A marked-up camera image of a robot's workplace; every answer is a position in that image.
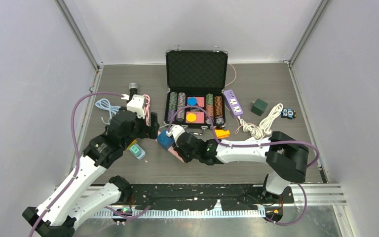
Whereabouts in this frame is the orange yellow toy block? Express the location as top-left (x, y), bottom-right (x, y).
top-left (215, 129), bottom-right (230, 139)

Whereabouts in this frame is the black cylinder tube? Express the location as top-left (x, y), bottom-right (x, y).
top-left (129, 82), bottom-right (138, 99)

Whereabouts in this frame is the teal small cube adapter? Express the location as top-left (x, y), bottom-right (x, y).
top-left (130, 146), bottom-right (141, 157)

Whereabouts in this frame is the light blue coiled cable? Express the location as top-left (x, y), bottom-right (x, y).
top-left (95, 98), bottom-right (125, 125)

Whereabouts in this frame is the light blue power strip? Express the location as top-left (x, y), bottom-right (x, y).
top-left (129, 144), bottom-right (146, 160)

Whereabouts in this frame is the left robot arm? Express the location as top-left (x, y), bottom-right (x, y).
top-left (22, 109), bottom-right (159, 237)

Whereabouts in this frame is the blue owl toy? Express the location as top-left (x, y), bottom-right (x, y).
top-left (281, 108), bottom-right (297, 119)

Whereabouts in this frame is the pink coiled cable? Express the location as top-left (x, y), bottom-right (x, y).
top-left (142, 94), bottom-right (152, 126)

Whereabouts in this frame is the dark green cube adapter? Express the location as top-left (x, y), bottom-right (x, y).
top-left (251, 99), bottom-right (268, 116)

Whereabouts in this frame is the pink power strip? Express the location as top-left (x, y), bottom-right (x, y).
top-left (168, 147), bottom-right (187, 163)

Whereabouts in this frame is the yellow round chip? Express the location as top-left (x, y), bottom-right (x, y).
top-left (186, 113), bottom-right (197, 123)

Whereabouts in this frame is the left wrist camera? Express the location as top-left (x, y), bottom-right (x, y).
top-left (121, 94), bottom-right (147, 119)

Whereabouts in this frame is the white coiled cable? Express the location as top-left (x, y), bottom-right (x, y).
top-left (236, 103), bottom-right (284, 141)

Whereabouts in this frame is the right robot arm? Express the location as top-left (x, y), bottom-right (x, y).
top-left (170, 131), bottom-right (309, 203)

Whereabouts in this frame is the blue cube socket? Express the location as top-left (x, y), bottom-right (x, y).
top-left (156, 130), bottom-right (175, 150)

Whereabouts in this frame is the blue round chip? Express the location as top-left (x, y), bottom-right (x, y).
top-left (187, 97), bottom-right (198, 106)

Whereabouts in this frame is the yellow cube adapter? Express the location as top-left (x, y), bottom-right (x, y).
top-left (126, 139), bottom-right (137, 150)

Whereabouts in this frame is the black poker chip case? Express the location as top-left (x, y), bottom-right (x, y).
top-left (164, 50), bottom-right (228, 123)

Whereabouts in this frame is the purple power strip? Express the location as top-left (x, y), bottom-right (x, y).
top-left (224, 89), bottom-right (243, 119)

